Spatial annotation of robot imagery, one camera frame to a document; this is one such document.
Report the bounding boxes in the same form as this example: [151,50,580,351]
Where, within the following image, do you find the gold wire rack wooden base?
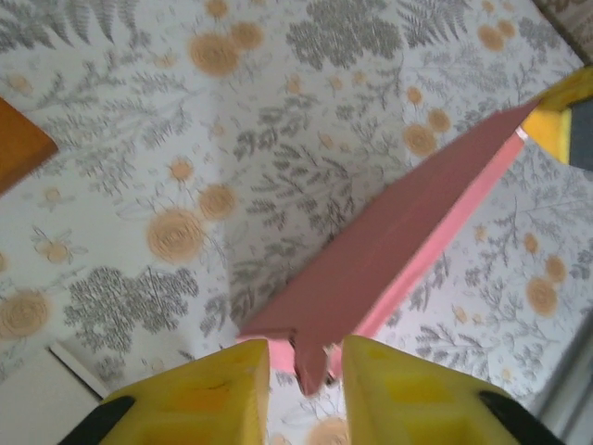
[0,95,60,198]

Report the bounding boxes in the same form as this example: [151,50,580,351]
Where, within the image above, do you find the white paper box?
[0,343,107,445]

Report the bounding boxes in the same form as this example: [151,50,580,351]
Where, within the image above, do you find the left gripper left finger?
[57,338,271,445]

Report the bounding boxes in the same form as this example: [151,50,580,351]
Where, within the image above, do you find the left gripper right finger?
[342,334,569,445]

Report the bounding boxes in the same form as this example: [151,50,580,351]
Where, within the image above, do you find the pink paper box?
[234,98,544,399]

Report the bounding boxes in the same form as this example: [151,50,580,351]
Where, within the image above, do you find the floral table cover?
[0,0,593,445]

